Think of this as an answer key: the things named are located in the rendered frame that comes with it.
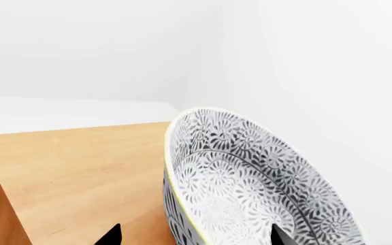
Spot black white patterned bowl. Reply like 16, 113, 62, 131
163, 105, 367, 245

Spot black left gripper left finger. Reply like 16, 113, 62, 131
93, 223, 123, 245

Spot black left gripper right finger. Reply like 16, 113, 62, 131
271, 223, 301, 245

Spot wooden table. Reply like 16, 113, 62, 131
0, 121, 180, 245

